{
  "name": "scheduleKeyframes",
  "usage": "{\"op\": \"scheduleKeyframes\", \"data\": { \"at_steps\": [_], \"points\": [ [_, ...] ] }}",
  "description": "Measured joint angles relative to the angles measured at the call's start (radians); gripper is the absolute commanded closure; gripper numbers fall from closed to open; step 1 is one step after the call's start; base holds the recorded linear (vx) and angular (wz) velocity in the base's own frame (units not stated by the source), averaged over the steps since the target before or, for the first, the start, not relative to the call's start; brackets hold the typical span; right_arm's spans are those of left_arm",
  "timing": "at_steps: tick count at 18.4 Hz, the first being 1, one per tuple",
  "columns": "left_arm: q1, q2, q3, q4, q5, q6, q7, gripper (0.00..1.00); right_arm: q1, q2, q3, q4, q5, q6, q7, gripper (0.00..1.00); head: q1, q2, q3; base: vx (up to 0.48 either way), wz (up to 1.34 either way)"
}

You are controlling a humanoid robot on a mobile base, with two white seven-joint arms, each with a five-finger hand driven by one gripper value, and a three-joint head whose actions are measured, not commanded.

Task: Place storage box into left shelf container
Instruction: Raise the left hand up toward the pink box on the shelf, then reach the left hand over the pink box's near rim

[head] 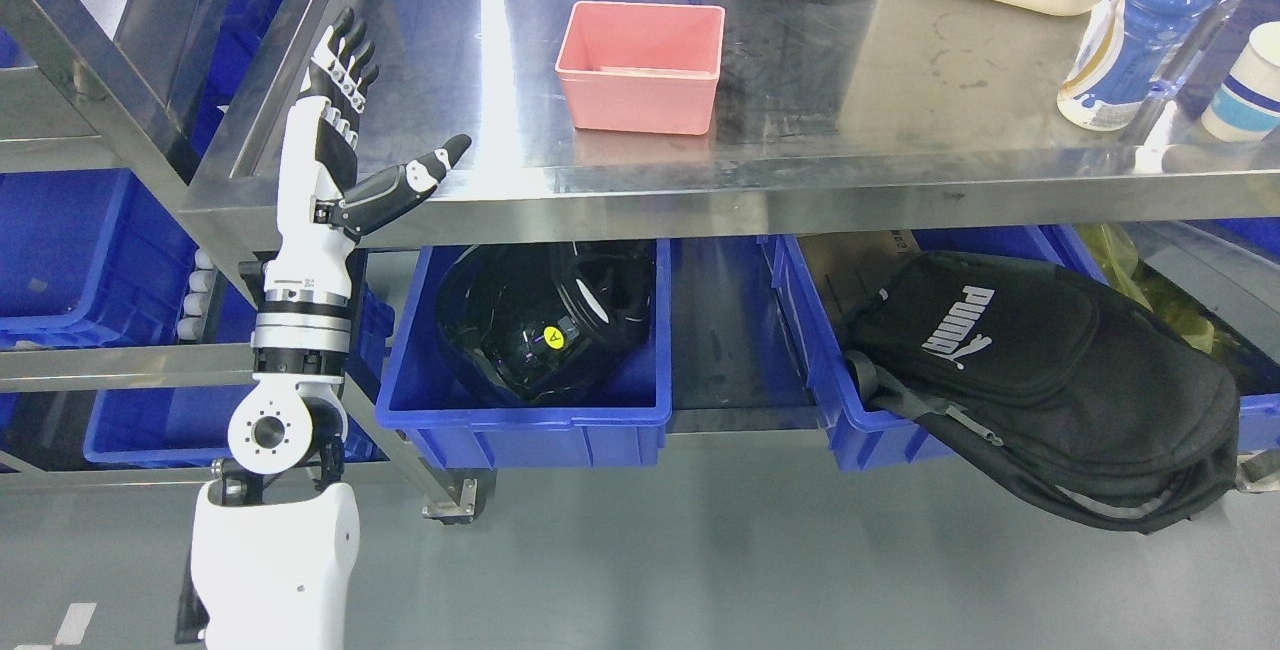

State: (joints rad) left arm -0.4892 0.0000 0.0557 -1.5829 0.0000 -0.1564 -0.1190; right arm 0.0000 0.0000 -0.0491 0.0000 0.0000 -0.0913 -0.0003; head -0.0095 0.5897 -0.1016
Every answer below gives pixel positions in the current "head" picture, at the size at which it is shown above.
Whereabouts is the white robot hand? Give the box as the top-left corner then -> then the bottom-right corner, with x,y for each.
266,6 -> 472,278

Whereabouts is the pink plastic storage box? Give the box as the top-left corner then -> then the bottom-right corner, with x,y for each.
556,0 -> 726,136

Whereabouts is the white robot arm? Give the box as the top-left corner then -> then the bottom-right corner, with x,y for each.
188,9 -> 471,649

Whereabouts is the stainless steel shelf cart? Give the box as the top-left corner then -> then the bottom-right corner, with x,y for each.
178,0 -> 1280,526

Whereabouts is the stainless steel left rack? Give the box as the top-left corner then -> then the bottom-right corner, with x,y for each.
0,0 -> 401,491

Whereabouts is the black glossy helmet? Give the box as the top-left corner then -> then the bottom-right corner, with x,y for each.
433,241 -> 657,407

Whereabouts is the blue bin far left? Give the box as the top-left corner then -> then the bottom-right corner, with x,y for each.
1,170 -> 196,351

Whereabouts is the blue bin lower left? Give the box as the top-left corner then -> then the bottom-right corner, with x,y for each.
83,285 -> 396,470

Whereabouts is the blue bin with helmet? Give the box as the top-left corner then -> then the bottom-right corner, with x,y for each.
375,239 -> 675,470

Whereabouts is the blue bin under bag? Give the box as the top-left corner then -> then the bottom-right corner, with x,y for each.
760,225 -> 1280,473

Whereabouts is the black Puma bag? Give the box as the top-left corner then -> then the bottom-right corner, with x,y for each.
842,252 -> 1240,534

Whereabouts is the blue drink bottle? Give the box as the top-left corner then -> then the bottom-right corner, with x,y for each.
1056,0 -> 1219,132

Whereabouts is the white blue paper cup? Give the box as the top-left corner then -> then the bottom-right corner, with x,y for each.
1199,20 -> 1279,143

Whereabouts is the green plastic bag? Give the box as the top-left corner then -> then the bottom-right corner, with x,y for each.
1074,223 -> 1277,385

